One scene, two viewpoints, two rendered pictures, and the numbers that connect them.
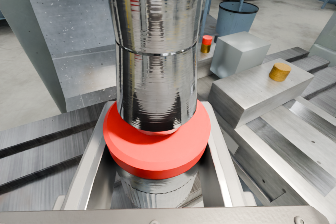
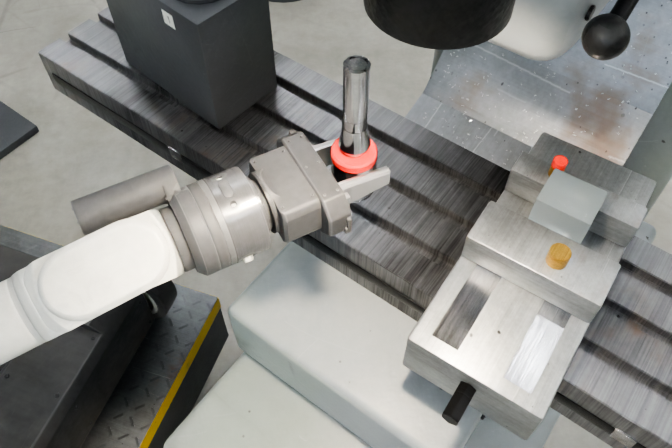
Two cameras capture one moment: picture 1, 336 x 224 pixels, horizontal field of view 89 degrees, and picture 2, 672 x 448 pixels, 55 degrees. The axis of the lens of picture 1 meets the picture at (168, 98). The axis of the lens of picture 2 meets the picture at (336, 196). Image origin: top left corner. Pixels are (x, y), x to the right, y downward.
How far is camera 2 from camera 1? 0.60 m
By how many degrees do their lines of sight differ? 43
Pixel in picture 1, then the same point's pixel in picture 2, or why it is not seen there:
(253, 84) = (517, 238)
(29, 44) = not seen: outside the picture
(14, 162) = (324, 120)
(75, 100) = (430, 104)
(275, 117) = (512, 293)
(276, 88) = (529, 260)
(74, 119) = (393, 125)
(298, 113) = (541, 319)
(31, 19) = not seen: outside the picture
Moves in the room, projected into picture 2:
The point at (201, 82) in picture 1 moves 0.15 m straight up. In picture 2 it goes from (517, 204) to (551, 114)
